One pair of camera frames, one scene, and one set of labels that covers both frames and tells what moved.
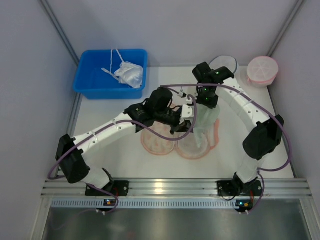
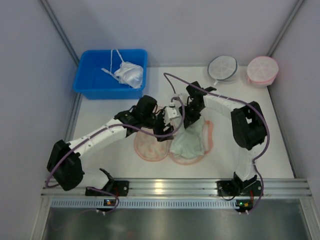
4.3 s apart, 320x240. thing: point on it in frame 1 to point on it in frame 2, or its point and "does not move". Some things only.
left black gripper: x=182 y=124 to x=161 y=125
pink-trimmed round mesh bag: x=262 y=71 does not move
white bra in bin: x=128 y=73 does not move
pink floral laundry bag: x=160 y=139 to x=148 y=147
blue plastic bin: x=98 y=84 does not move
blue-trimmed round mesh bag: x=220 y=61 does not move
